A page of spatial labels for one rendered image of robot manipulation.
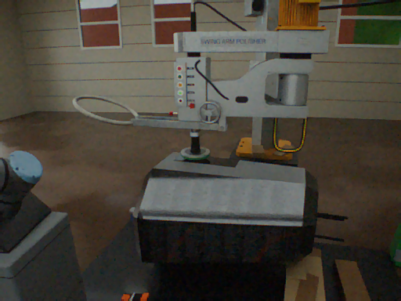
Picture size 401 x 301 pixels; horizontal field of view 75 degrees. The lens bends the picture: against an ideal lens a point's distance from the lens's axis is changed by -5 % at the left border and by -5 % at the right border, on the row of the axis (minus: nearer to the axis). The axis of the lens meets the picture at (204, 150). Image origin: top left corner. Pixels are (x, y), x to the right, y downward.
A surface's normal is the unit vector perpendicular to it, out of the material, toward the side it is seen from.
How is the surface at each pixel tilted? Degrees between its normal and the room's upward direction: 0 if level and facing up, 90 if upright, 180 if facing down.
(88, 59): 90
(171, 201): 45
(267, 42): 90
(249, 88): 90
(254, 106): 90
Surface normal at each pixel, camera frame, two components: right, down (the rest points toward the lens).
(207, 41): -0.13, 0.32
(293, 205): -0.19, -0.45
